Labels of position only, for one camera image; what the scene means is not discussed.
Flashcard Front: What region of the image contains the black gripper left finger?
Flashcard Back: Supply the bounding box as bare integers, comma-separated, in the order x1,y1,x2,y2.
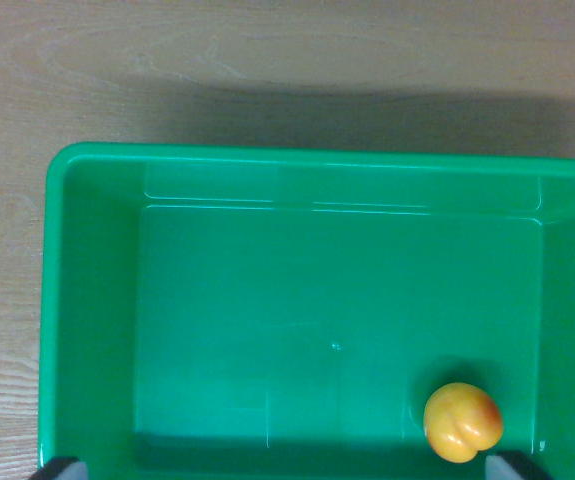
28,455,89,480

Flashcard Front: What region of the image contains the yellow orange peach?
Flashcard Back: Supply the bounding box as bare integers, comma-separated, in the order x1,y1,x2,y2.
422,382,505,464

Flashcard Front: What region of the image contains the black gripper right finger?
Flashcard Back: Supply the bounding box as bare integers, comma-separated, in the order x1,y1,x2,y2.
485,450,553,480

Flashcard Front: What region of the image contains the green plastic bin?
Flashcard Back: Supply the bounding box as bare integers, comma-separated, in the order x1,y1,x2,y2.
38,142,575,480

